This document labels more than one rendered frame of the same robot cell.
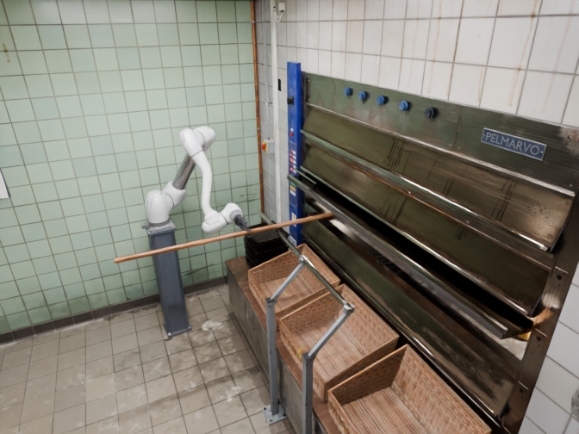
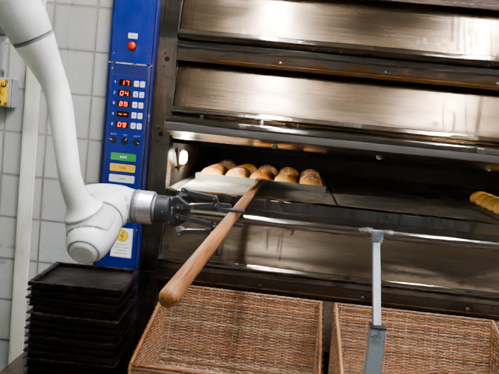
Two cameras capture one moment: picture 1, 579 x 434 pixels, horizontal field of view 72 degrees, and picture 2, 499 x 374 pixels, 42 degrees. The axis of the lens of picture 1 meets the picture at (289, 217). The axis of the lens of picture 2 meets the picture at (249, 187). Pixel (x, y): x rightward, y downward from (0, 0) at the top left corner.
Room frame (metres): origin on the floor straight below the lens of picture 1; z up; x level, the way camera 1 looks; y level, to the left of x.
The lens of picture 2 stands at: (1.43, 1.76, 1.46)
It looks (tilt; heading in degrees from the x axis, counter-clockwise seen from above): 6 degrees down; 298
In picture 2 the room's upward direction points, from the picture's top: 6 degrees clockwise
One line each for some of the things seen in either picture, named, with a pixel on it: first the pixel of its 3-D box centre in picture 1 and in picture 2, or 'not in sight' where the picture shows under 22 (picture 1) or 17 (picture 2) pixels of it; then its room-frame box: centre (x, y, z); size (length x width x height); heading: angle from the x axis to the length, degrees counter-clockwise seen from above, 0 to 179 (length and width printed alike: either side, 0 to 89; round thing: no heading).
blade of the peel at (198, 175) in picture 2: not in sight; (263, 178); (2.73, -0.82, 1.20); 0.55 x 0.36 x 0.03; 23
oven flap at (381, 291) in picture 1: (375, 282); (416, 261); (1.94, -0.50, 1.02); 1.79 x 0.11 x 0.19; 24
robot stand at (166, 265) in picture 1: (169, 279); not in sight; (2.76, 1.00, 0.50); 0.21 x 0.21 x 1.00; 29
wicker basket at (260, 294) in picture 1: (291, 283); (232, 352); (2.36, -0.01, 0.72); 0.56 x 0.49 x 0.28; 23
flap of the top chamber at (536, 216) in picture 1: (388, 152); (445, 34); (1.94, -0.50, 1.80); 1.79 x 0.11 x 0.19; 24
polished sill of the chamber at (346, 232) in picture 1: (381, 260); (420, 220); (1.95, -0.52, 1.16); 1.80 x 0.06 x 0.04; 24
